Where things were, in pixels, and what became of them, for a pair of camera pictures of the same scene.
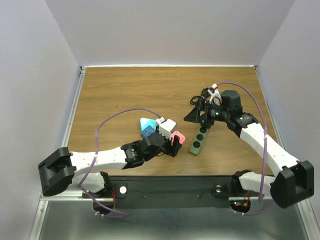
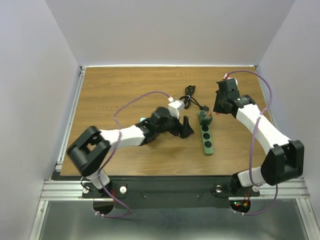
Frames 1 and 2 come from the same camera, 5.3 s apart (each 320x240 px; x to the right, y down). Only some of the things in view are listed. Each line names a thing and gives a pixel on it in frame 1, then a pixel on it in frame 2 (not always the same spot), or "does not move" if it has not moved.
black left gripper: [172, 150] -> [183, 130]
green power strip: [198, 140] -> [207, 139]
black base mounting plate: [168, 191] does not move
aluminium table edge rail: [66, 140] does not move
